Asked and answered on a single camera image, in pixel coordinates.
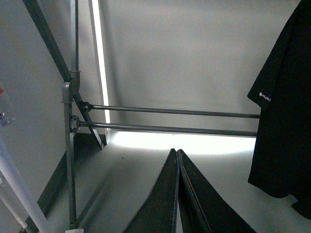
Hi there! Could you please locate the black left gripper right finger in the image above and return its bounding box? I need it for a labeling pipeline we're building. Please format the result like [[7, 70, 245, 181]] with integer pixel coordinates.
[[177, 150, 255, 233]]

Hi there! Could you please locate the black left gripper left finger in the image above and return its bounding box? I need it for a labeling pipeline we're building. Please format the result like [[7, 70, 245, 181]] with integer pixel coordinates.
[[124, 149, 180, 233]]

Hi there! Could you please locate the black printed t-shirt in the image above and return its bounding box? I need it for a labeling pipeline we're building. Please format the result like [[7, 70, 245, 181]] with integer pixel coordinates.
[[247, 0, 311, 218]]

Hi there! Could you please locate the white plastic pole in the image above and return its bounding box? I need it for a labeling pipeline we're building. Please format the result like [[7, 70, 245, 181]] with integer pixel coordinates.
[[0, 141, 54, 233]]

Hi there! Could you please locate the grey metal drying rack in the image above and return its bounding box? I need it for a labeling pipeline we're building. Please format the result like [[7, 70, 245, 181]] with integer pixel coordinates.
[[23, 0, 261, 230]]

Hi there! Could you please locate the clear plastic bottle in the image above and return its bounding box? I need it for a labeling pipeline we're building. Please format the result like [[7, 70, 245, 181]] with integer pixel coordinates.
[[0, 81, 17, 127]]

